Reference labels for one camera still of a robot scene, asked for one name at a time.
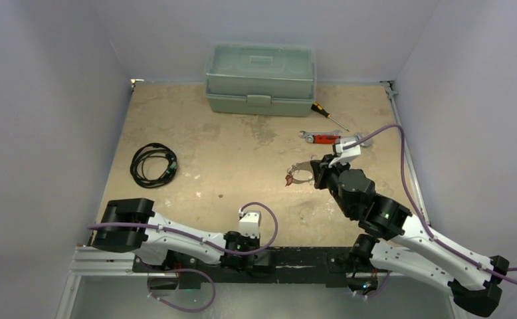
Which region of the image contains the silver metal key holder plate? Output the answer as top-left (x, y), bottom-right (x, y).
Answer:
top-left (286, 155), bottom-right (316, 185)

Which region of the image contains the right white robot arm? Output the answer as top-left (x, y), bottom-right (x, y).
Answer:
top-left (309, 154), bottom-right (510, 318)

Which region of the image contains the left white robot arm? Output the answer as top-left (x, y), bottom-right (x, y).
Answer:
top-left (88, 198), bottom-right (278, 276)

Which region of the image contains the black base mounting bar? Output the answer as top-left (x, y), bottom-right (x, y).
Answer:
top-left (132, 247), bottom-right (385, 294)

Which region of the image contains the silver open-end wrench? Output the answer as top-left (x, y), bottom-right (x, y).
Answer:
top-left (298, 130), bottom-right (341, 140)

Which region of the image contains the black yellow screwdriver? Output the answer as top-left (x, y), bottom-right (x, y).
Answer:
top-left (311, 102), bottom-right (350, 132)

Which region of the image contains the green plastic toolbox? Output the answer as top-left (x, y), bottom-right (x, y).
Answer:
top-left (205, 43), bottom-right (317, 117)

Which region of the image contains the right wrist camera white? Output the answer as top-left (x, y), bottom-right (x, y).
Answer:
top-left (328, 136), bottom-right (362, 167)

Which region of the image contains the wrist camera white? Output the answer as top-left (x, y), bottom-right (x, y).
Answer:
top-left (328, 136), bottom-right (362, 167)
top-left (238, 210), bottom-right (262, 239)

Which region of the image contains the red handled adjustable wrench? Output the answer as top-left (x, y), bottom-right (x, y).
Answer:
top-left (301, 134), bottom-right (373, 148)

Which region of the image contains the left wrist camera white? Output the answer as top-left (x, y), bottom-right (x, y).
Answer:
top-left (238, 210), bottom-right (262, 239)

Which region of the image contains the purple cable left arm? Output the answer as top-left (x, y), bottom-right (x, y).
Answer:
top-left (86, 201), bottom-right (280, 257)

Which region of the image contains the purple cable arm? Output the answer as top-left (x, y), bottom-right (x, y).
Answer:
top-left (86, 201), bottom-right (280, 257)
top-left (342, 124), bottom-right (517, 292)

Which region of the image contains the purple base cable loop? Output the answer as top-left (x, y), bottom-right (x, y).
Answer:
top-left (146, 268), bottom-right (217, 314)

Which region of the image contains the coiled black cable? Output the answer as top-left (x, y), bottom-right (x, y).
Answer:
top-left (129, 142), bottom-right (178, 189)

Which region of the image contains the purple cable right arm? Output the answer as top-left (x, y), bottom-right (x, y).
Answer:
top-left (342, 124), bottom-right (517, 292)

